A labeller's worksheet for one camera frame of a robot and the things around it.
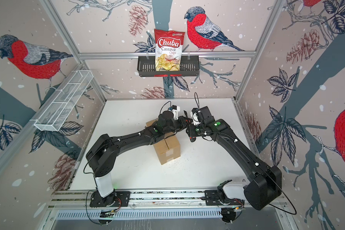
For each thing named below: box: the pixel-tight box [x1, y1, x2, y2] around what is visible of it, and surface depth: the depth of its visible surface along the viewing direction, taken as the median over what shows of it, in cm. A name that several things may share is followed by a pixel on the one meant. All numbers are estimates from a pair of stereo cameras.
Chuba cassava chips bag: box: [154, 28, 185, 72], surface depth 86 cm
